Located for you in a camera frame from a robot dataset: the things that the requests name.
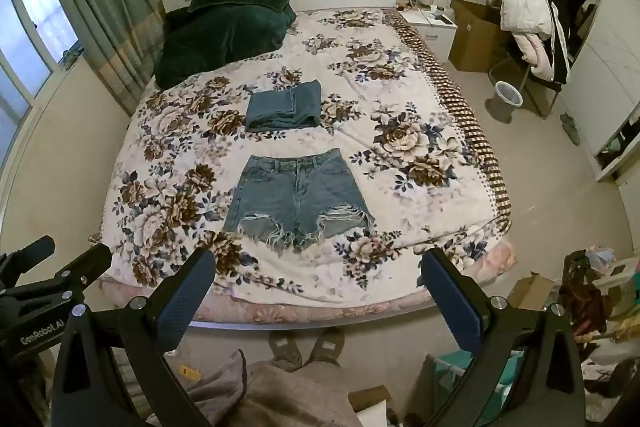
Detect ripped denim shorts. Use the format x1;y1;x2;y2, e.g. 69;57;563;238
223;148;376;253

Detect chair with clothes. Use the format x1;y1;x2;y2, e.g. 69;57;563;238
489;0;576;118

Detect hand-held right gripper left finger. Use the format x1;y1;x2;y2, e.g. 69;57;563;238
52;248;216;427

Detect floral blanket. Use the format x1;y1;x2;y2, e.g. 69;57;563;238
89;7;516;325

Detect teal storage basket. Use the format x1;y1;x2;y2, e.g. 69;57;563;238
422;347;526;427

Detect dark green blanket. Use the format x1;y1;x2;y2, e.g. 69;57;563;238
153;0;297;88

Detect window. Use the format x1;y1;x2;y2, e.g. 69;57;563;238
0;0;83;168

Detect person's feet in slippers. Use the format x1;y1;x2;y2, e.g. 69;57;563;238
268;327;347;373

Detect grey waste bin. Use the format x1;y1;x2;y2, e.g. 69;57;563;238
487;82;523;124

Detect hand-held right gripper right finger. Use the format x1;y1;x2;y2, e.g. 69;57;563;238
420;249;586;427

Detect pile of clutter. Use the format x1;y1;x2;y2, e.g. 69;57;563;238
560;244;640;400

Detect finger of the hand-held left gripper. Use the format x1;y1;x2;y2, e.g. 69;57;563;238
0;235;56;290
30;243;113;303

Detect green curtain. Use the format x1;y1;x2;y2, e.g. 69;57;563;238
42;0;166;118

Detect small cardboard box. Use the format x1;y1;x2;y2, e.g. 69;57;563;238
506;273;558;310

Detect folded blue jeans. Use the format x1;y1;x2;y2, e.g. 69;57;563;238
244;80;321;132

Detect white nightstand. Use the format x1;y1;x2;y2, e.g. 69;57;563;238
400;4;458;62

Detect white wardrobe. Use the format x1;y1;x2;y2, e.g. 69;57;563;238
547;0;640;182

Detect person's grey trousers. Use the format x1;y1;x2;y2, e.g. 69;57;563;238
167;349;361;427

